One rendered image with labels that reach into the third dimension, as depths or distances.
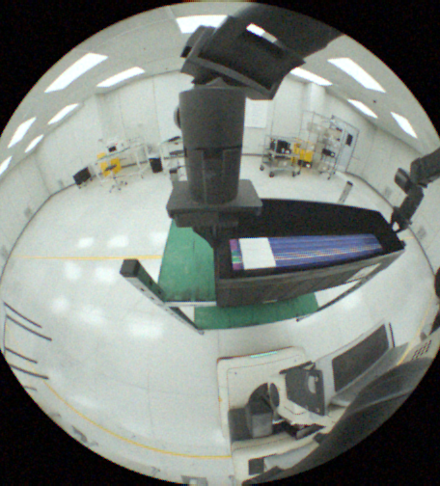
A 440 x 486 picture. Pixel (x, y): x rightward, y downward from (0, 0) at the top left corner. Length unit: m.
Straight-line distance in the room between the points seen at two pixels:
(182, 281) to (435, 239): 7.48
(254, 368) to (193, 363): 0.51
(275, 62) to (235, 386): 1.13
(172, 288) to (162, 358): 1.05
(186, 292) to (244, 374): 0.78
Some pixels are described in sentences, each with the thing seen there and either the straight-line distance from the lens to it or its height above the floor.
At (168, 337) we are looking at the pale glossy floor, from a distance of 1.35.
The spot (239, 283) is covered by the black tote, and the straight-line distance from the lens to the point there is 0.17.
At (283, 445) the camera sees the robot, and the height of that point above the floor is 0.80.
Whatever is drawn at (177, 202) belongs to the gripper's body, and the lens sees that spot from 0.16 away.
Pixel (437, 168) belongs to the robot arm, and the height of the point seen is 1.39.
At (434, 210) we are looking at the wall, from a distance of 7.44.
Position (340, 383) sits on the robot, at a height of 1.04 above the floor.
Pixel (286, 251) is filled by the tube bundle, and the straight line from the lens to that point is 0.30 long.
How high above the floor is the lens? 1.28
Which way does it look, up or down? 49 degrees down
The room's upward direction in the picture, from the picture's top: straight up
